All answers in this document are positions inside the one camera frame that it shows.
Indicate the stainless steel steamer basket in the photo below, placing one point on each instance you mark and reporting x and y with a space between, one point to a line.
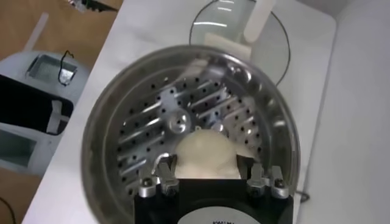
140 143

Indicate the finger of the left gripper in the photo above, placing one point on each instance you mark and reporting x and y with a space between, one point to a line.
97 5

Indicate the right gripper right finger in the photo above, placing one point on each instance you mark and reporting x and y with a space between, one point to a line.
254 179

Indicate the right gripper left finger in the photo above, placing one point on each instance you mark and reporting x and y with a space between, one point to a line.
167 170

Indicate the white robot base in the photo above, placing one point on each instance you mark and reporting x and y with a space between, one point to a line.
15 65

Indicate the white steamed baozi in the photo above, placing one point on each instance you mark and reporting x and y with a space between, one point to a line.
207 155

